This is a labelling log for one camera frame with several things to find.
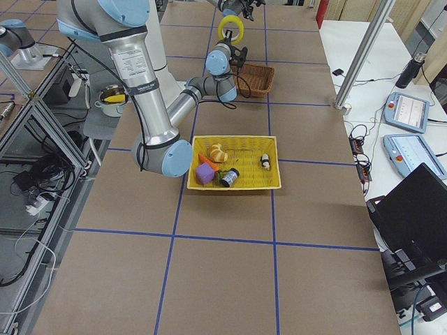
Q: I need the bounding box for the aluminium post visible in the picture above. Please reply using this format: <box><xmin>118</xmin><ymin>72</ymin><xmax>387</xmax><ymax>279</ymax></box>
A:
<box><xmin>333</xmin><ymin>0</ymin><xmax>395</xmax><ymax>115</ymax></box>

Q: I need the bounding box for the teach pendant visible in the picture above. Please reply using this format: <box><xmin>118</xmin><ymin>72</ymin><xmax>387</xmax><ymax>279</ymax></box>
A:
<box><xmin>383</xmin><ymin>92</ymin><xmax>430</xmax><ymax>134</ymax></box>
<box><xmin>383</xmin><ymin>134</ymin><xmax>446</xmax><ymax>180</ymax></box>

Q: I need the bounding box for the black water bottle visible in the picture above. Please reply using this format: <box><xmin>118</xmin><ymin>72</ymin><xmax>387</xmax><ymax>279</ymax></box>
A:
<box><xmin>395</xmin><ymin>52</ymin><xmax>427</xmax><ymax>89</ymax></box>

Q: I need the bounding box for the teach pendant far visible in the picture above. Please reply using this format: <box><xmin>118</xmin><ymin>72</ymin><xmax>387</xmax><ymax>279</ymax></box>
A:
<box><xmin>383</xmin><ymin>92</ymin><xmax>430</xmax><ymax>134</ymax></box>

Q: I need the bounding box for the toy croissant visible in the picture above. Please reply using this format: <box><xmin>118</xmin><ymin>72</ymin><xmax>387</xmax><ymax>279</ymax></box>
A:
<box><xmin>209</xmin><ymin>143</ymin><xmax>228</xmax><ymax>163</ymax></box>

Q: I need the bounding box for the white pot with corn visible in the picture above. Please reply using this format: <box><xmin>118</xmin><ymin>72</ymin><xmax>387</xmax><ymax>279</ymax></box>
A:
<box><xmin>94</xmin><ymin>84</ymin><xmax>129</xmax><ymax>118</ymax></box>

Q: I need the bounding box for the purple foam block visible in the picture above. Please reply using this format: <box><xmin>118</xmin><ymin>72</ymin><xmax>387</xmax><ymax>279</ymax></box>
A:
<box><xmin>195</xmin><ymin>163</ymin><xmax>215</xmax><ymax>185</ymax></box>

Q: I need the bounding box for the black laptop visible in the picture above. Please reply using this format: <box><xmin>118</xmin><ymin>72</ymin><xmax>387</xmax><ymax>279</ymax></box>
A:
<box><xmin>367</xmin><ymin>163</ymin><xmax>446</xmax><ymax>294</ymax></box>

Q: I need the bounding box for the panda figurine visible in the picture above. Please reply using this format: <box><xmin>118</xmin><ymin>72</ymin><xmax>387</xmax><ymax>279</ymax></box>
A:
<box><xmin>260</xmin><ymin>154</ymin><xmax>271</xmax><ymax>171</ymax></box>

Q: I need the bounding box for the small black-capped jar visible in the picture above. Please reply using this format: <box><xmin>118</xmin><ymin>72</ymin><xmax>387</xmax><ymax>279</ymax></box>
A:
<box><xmin>221</xmin><ymin>168</ymin><xmax>240</xmax><ymax>188</ymax></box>

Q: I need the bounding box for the yellow woven basket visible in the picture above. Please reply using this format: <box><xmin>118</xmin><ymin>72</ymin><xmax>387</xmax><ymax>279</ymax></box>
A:
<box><xmin>187</xmin><ymin>135</ymin><xmax>281</xmax><ymax>191</ymax></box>

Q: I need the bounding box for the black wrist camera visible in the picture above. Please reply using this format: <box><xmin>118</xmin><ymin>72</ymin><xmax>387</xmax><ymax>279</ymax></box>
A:
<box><xmin>231</xmin><ymin>46</ymin><xmax>248</xmax><ymax>68</ymax></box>

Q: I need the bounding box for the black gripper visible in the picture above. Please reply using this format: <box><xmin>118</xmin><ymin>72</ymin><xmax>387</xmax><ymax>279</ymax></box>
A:
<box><xmin>216</xmin><ymin>29</ymin><xmax>236</xmax><ymax>54</ymax></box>
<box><xmin>223</xmin><ymin>0</ymin><xmax>258</xmax><ymax>22</ymax></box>

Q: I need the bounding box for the brown wicker basket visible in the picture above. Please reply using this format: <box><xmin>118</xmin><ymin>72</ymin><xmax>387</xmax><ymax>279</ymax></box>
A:
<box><xmin>231</xmin><ymin>63</ymin><xmax>275</xmax><ymax>98</ymax></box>

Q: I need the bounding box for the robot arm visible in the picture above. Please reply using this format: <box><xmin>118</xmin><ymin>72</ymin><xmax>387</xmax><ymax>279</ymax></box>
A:
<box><xmin>57</xmin><ymin>1</ymin><xmax>237</xmax><ymax>177</ymax></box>
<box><xmin>1</xmin><ymin>1</ymin><xmax>260</xmax><ymax>66</ymax></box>

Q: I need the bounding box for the yellow tape roll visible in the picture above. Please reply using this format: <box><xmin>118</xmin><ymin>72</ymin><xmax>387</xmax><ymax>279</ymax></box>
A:
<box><xmin>218</xmin><ymin>15</ymin><xmax>244</xmax><ymax>44</ymax></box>

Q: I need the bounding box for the toy carrot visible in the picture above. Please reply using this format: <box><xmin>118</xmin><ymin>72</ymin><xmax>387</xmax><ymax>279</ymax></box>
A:
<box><xmin>198</xmin><ymin>154</ymin><xmax>221</xmax><ymax>178</ymax></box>

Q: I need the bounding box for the teach pendant near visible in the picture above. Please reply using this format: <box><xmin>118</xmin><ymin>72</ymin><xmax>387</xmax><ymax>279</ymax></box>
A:
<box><xmin>383</xmin><ymin>134</ymin><xmax>446</xmax><ymax>180</ymax></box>

